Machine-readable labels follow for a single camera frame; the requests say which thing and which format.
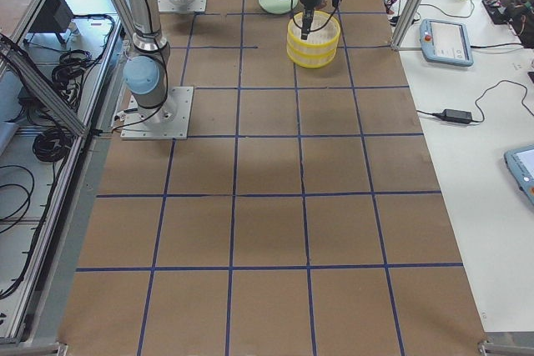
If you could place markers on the light green plate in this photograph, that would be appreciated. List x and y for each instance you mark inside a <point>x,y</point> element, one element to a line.
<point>278,7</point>

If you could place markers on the black power adapter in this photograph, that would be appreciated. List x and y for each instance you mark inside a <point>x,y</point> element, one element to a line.
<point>456,116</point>

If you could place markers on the teach pendant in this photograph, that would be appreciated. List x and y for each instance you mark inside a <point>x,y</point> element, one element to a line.
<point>445,42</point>
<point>519,163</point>

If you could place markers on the brown paper table mat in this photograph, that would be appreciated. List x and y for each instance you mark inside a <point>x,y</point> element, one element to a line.
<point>332,241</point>

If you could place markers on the teach pendant near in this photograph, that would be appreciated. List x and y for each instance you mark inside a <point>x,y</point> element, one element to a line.
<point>519,163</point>

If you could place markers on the yellow steamer basket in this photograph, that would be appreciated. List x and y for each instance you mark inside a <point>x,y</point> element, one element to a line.
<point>323,37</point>
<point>307,59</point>

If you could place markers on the teach pendant far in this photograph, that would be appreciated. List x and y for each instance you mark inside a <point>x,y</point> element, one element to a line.
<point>445,42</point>

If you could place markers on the black electronics box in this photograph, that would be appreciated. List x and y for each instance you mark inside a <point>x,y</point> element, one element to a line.
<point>55,17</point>

